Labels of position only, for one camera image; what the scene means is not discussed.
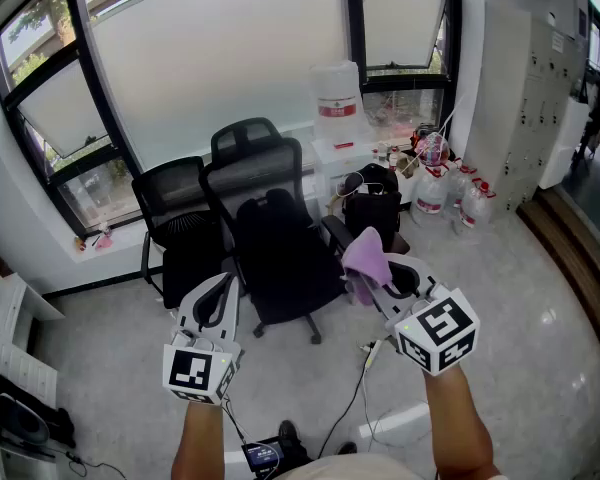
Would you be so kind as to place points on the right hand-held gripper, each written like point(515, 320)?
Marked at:
point(437, 330)

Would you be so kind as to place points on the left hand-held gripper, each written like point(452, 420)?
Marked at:
point(207, 340)

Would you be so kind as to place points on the purple wiping cloth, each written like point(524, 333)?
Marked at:
point(365, 258)

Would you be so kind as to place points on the black mesh headrest office chair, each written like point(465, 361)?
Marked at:
point(280, 253)

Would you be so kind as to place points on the person's left forearm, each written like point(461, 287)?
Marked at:
point(202, 438)

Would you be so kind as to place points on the person's right forearm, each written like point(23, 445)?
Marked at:
point(455, 418)

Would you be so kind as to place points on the black mesh low-back chair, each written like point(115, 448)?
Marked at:
point(180, 233)

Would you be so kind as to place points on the white power strip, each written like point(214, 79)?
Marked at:
point(373, 353)

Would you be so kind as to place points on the person's black shoe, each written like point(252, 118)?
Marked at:
point(287, 432)
point(346, 448)

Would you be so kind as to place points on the small black screen device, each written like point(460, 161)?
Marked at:
point(262, 455)

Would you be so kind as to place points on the clear water jug red cap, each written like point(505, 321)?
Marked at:
point(476, 205)
point(430, 195)
point(459, 183)

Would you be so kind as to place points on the black backpack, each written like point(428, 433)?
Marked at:
point(372, 213)

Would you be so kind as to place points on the pink toy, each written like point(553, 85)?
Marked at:
point(103, 240)

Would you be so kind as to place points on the wooden step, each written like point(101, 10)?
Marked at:
point(570, 258)

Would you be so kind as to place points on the red yellow small toy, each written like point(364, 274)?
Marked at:
point(80, 244)

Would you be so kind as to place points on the person's beige shirt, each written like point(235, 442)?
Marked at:
point(350, 468)

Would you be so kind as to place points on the pink patterned ball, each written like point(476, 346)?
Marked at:
point(432, 149)

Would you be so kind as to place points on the white water dispenser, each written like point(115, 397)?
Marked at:
point(342, 163)

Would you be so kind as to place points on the white shelf unit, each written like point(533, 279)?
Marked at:
point(15, 318)

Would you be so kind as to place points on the thin white stick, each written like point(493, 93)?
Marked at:
point(445, 123)

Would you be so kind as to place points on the white locker cabinet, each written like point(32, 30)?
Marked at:
point(540, 118)

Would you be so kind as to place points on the large clear water dispenser bottle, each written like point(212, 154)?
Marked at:
point(336, 93)

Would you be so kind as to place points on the black framed awning window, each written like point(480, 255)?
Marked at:
point(62, 108)
point(405, 23)

